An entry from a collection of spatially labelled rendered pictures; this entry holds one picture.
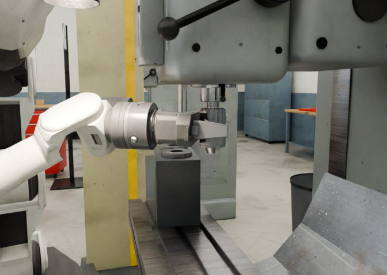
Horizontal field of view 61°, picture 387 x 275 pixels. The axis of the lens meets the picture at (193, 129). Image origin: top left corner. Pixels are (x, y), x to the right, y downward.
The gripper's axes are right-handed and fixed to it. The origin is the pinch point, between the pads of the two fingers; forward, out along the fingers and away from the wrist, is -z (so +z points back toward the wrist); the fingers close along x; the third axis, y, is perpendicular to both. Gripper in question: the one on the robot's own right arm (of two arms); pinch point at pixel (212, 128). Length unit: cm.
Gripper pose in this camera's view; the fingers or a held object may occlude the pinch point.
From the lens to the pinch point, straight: 59.5
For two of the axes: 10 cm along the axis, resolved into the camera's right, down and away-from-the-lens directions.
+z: -9.9, -0.4, 1.6
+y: -0.2, 9.9, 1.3
